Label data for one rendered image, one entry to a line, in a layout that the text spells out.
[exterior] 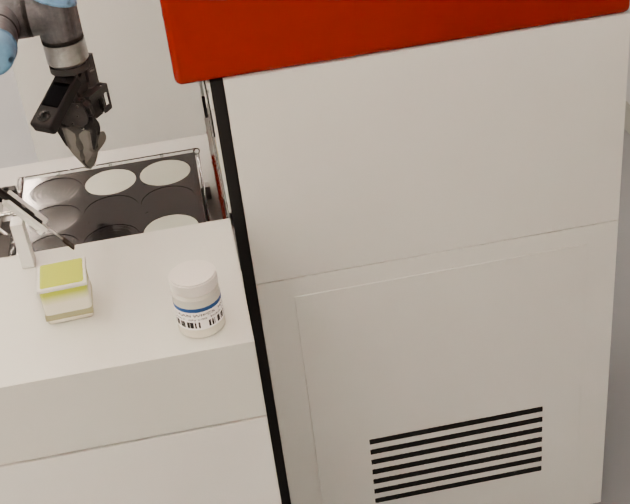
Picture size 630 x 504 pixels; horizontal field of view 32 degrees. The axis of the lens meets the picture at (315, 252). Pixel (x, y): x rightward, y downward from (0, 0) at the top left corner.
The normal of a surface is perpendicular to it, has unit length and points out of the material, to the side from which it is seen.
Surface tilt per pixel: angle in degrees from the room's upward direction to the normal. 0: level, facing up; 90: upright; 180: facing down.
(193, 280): 0
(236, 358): 90
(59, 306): 90
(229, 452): 90
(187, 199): 0
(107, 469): 90
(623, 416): 0
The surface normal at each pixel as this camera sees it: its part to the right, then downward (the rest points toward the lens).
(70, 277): -0.10, -0.83
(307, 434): 0.17, 0.54
